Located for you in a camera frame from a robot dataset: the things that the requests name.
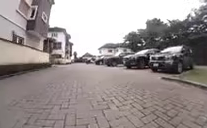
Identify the dark car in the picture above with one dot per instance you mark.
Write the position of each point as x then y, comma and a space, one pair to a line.
99, 60
116, 59

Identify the white house dark roof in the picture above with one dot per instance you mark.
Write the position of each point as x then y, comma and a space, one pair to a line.
111, 49
58, 45

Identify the grey brick paved road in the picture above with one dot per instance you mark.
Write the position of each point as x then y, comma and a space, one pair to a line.
91, 96

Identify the black car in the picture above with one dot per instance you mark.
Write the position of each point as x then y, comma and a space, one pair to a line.
171, 58
139, 58

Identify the row of trees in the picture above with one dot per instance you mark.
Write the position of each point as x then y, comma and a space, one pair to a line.
171, 30

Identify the concrete kerb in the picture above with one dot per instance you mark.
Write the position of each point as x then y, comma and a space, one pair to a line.
187, 83

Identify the grass verge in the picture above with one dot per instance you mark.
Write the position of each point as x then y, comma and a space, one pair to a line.
201, 75

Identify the dark fence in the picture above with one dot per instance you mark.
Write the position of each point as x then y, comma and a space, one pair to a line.
204, 50

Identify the grey white house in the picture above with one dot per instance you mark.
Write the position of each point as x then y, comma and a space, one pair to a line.
11, 20

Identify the cream boundary wall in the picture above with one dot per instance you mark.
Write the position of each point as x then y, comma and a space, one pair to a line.
14, 55

